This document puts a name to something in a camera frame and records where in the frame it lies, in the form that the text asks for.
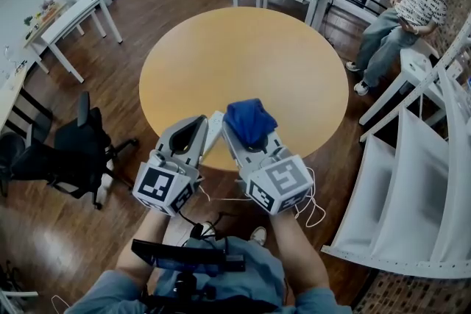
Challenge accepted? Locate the small white desk lamp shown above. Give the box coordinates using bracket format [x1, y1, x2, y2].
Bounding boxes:
[3, 43, 29, 76]

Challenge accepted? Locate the blue cloth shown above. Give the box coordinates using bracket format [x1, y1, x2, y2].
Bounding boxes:
[223, 98, 279, 150]

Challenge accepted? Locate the person's right forearm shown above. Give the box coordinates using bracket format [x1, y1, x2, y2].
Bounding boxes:
[270, 209, 330, 297]

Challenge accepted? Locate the person's left forearm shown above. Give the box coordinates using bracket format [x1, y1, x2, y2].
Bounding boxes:
[116, 207, 170, 282]

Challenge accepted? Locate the white power strip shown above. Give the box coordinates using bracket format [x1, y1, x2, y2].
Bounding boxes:
[200, 110, 225, 159]

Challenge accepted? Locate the black office chair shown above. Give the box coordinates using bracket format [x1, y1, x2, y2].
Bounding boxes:
[0, 90, 140, 210]

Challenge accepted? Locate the black cable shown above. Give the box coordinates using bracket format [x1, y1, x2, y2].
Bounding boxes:
[178, 211, 240, 243]

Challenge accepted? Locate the white cable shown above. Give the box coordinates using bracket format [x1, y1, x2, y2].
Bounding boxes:
[198, 165, 327, 229]

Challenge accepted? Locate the wooden side table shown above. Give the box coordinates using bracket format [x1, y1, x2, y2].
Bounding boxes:
[24, 1, 85, 74]

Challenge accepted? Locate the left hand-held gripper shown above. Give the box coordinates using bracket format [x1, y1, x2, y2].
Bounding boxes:
[131, 115, 210, 219]

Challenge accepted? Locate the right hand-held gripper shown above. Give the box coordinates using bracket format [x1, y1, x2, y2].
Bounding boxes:
[221, 120, 316, 217]

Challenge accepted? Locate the black chest-mounted phone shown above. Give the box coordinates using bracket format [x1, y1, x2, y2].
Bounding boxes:
[131, 238, 247, 301]

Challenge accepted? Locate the person's white shoe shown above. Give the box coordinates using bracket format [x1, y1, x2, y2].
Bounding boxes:
[249, 226, 268, 246]

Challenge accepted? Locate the beige curved desk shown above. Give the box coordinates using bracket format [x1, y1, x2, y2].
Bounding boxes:
[0, 64, 29, 133]

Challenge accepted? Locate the white metal shelf rack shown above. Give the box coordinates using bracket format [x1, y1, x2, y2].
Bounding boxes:
[319, 14, 471, 280]

